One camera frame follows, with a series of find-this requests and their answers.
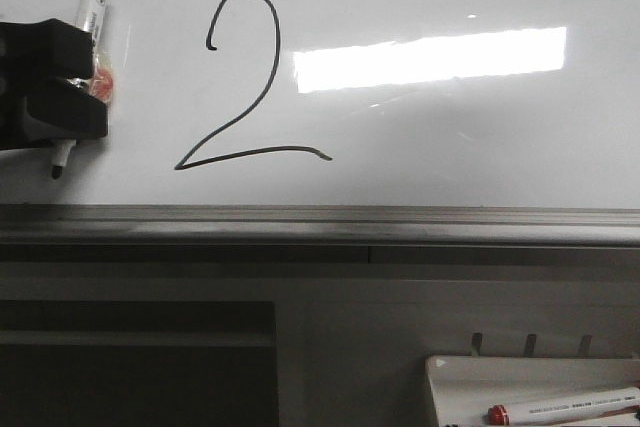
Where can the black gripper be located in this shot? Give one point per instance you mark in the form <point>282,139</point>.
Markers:
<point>55,109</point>

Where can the black whiteboard marker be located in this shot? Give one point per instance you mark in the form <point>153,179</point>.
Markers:
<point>90,18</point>

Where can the red capped whiteboard marker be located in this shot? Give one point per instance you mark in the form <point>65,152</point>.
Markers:
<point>591,404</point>

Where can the dark radiator grille panel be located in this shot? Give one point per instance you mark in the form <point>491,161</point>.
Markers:
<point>135,363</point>

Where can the white marker tray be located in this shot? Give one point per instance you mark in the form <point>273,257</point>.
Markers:
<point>459,390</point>

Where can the white whiteboard with metal frame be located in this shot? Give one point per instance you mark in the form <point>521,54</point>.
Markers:
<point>348,121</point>

